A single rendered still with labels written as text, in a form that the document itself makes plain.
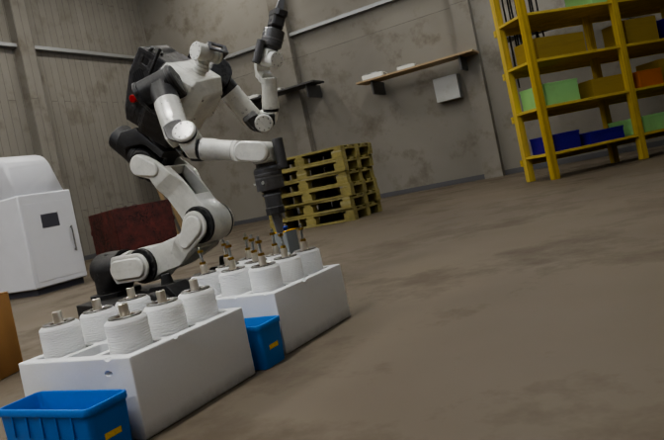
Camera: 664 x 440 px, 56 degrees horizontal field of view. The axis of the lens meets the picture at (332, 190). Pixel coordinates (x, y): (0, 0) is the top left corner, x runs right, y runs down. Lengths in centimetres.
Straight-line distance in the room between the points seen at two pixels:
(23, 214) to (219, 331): 475
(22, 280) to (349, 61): 718
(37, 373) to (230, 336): 46
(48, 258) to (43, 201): 53
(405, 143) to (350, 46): 203
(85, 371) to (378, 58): 1016
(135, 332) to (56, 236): 495
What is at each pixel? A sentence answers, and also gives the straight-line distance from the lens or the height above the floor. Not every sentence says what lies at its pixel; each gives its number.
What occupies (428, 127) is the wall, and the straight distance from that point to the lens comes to 1098.
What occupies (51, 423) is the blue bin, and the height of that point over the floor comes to 9.
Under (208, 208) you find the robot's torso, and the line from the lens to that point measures 241.
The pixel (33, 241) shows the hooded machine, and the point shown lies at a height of 48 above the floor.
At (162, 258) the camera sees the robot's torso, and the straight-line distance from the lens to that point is 259.
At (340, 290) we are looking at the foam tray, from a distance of 212.
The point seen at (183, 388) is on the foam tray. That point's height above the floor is 6.
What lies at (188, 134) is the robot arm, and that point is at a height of 69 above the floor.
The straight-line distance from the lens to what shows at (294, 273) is 197.
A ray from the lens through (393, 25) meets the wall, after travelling 1131.
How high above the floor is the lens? 45
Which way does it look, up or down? 1 degrees down
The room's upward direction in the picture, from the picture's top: 12 degrees counter-clockwise
